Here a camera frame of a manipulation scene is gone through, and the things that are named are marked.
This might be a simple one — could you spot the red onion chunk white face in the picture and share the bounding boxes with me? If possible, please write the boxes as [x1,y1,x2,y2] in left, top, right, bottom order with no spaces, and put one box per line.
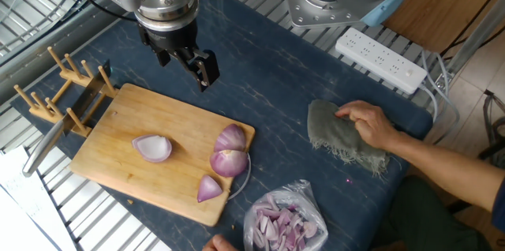
[131,134,174,163]

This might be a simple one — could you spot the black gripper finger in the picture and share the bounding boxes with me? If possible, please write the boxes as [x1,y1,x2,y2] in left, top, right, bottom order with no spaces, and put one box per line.
[155,47,173,68]
[173,47,221,93]

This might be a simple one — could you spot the sliced red onion pile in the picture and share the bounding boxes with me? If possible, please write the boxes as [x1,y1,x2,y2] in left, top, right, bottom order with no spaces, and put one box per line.
[252,193,319,251]

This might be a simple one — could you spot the wooden cutting board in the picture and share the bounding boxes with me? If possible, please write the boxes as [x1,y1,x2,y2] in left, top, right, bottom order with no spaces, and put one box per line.
[69,83,256,227]

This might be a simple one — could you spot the dark blue marbled mat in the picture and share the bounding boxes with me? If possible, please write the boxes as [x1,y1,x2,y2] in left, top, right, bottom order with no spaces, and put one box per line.
[10,0,434,251]

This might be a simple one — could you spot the dark green trousers leg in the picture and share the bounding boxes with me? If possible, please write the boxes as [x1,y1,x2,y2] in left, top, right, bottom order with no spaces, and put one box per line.
[370,175,492,251]

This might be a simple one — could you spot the person's right hand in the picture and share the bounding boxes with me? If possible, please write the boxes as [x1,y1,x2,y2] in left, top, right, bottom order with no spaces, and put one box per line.
[334,99,399,152]

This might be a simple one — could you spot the wooden peg rack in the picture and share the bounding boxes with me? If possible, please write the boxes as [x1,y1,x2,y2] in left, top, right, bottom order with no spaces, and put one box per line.
[13,46,119,138]

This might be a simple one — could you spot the person's left hand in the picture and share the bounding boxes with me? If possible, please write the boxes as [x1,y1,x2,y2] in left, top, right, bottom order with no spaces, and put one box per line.
[201,234,240,251]

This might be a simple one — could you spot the red onion half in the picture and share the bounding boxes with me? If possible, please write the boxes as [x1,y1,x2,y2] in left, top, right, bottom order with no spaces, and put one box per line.
[209,149,249,178]

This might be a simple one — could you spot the red onion quarter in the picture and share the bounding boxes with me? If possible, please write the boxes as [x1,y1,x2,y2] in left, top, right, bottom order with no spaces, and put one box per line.
[213,123,248,153]

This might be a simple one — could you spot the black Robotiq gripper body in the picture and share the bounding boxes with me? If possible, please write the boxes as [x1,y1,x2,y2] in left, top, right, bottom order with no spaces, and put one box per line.
[137,17,199,62]

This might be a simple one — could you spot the grey power strip cable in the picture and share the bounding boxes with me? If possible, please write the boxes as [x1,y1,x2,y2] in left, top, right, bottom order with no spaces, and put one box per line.
[417,50,462,145]

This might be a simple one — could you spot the person's right forearm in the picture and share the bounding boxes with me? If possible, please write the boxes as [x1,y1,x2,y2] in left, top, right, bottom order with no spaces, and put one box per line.
[384,130,499,213]

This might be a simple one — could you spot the white power strip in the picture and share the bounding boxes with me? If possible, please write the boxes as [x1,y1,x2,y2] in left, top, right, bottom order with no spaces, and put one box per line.
[335,26,428,96]

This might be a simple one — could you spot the aluminium frame post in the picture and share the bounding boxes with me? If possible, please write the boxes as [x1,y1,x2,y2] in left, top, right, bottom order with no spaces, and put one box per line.
[443,1,505,77]

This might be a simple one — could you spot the thin onion ring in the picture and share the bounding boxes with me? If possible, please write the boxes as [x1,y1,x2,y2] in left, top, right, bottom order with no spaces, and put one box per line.
[226,152,253,201]

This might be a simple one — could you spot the grey frayed cloth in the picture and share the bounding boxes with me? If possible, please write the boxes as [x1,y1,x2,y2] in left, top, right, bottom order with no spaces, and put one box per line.
[306,99,391,177]

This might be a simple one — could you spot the navy shirt sleeve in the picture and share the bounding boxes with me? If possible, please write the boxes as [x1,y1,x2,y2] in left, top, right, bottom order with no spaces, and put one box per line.
[491,178,505,232]

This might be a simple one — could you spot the black looped straps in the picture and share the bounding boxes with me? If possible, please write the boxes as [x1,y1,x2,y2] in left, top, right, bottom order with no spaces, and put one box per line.
[477,88,505,162]

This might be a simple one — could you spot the small red onion wedge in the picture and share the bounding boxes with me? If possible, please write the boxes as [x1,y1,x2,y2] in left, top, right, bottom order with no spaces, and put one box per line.
[196,174,224,204]

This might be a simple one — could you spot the steel cleaver knife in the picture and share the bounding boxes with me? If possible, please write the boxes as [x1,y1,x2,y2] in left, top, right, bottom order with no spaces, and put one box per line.
[21,60,112,178]

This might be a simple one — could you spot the white printed paper sheet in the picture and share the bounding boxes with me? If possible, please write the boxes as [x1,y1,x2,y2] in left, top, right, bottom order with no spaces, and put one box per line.
[0,146,78,251]

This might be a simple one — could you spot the clear plastic bag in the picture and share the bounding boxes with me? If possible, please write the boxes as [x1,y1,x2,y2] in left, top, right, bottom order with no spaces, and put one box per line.
[242,179,329,251]

